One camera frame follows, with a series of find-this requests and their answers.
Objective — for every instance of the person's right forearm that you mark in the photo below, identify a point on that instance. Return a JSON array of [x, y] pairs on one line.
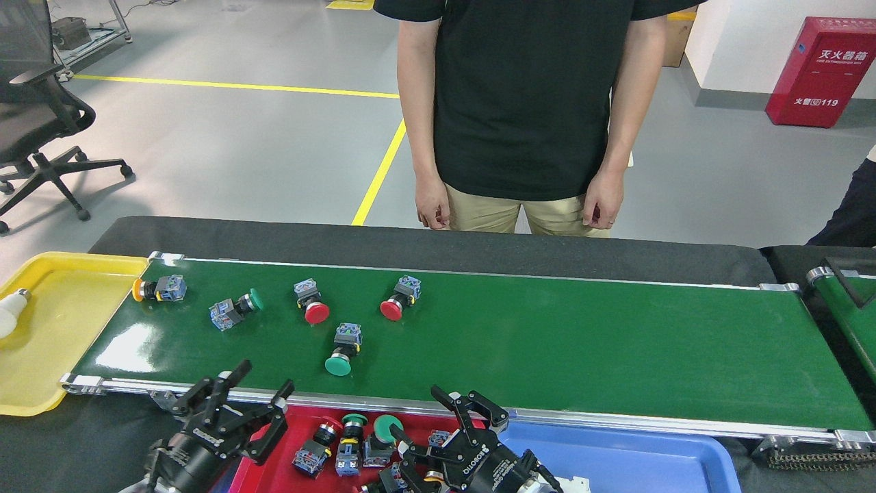
[[424, 137]]

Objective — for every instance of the red plastic tray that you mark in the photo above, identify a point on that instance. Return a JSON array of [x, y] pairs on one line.
[[308, 419]]

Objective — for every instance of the black office chair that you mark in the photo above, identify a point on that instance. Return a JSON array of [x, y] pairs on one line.
[[27, 123]]

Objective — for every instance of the long green conveyor belt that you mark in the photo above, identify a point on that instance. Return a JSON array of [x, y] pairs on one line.
[[582, 342]]

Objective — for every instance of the person's right hand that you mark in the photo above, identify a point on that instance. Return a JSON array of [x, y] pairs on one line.
[[432, 205]]

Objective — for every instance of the short green conveyor belt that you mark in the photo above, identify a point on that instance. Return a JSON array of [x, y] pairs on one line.
[[855, 329]]

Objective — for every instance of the cardboard box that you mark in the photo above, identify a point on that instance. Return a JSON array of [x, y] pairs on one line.
[[677, 41]]

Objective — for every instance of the person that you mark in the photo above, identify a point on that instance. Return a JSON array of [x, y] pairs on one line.
[[520, 103], [855, 212]]

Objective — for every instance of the blue plastic tray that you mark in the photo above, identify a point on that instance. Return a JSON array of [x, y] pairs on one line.
[[650, 465]]

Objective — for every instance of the person's left forearm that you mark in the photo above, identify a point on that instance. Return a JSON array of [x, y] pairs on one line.
[[619, 130]]

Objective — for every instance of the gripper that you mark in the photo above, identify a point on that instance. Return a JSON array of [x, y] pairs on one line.
[[486, 472], [188, 459]]

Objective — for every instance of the white light bulb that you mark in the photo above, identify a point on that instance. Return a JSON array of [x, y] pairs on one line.
[[12, 311]]

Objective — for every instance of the person's left hand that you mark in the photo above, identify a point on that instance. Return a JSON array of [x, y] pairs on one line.
[[602, 202]]

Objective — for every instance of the yellow plastic tray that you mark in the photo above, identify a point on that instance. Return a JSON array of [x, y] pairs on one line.
[[68, 329]]

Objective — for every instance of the metal rack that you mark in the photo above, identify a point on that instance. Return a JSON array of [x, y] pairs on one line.
[[120, 20]]

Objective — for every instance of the yellow push button switch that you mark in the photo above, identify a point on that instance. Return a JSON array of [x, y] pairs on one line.
[[438, 438], [171, 287]]

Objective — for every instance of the red fire extinguisher cabinet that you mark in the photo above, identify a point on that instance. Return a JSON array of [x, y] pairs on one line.
[[821, 75]]

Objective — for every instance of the small red push button switch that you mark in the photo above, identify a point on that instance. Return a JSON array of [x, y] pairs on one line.
[[311, 460]]

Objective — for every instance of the dark grey box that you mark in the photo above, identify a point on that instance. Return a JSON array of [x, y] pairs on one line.
[[72, 33]]

